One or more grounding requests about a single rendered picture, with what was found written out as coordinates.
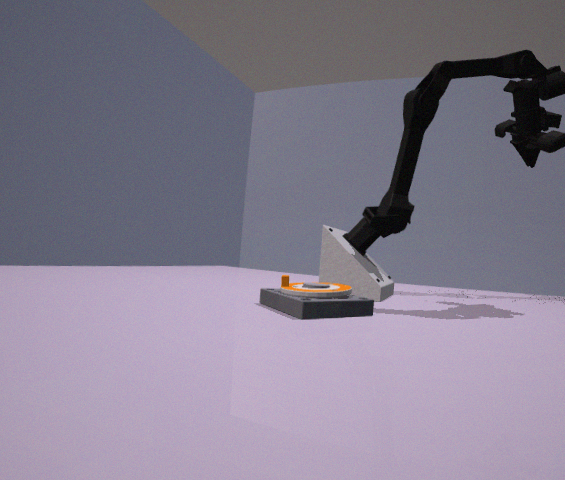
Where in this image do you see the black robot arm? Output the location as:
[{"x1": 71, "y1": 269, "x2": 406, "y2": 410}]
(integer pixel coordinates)
[{"x1": 342, "y1": 50, "x2": 565, "y2": 256}]

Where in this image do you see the orange round plate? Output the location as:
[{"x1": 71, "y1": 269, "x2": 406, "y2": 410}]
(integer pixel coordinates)
[{"x1": 280, "y1": 275, "x2": 352, "y2": 297}]

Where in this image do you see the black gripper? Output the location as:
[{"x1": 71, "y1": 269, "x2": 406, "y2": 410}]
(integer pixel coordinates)
[{"x1": 494, "y1": 105, "x2": 565, "y2": 168}]

